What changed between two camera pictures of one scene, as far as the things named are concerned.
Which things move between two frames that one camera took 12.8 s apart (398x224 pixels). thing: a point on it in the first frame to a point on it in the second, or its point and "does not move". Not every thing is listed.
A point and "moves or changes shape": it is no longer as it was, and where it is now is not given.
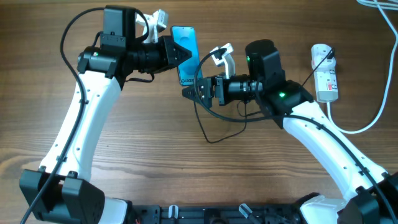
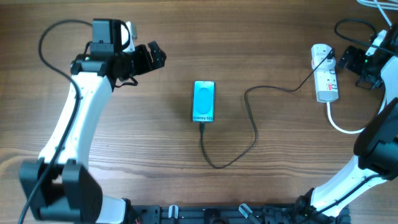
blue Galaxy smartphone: x=186 y=37 moves or changes shape
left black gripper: x=166 y=45 to x=145 y=63
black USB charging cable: x=310 y=77 to x=202 y=125
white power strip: x=324 y=64 does not move
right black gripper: x=209 y=85 to x=352 y=64
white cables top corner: x=381 y=4 does not move
